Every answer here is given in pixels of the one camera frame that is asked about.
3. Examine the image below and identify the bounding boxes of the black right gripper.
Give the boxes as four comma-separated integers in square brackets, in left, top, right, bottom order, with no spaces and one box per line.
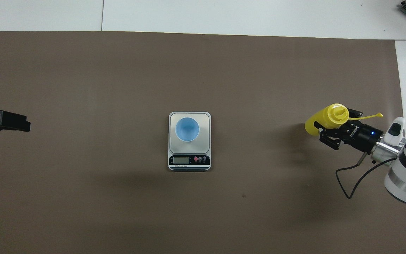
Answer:
[313,107,383,153]

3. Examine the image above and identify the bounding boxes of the yellow squeeze seasoning bottle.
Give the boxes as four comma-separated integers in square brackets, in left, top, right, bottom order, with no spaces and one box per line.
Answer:
[304,103,383,136]

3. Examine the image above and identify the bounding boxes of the light blue plastic cup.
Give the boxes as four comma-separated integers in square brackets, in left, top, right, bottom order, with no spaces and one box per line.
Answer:
[175,117,200,142]

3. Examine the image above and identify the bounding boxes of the silver digital kitchen scale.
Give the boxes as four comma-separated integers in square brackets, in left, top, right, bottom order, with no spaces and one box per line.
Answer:
[168,111,212,172]

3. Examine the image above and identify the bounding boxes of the brown paper table mat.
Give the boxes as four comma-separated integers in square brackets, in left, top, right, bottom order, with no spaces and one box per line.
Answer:
[0,31,406,254]

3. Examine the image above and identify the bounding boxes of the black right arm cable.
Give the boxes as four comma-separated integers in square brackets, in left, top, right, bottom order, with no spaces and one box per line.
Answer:
[336,152,399,199]

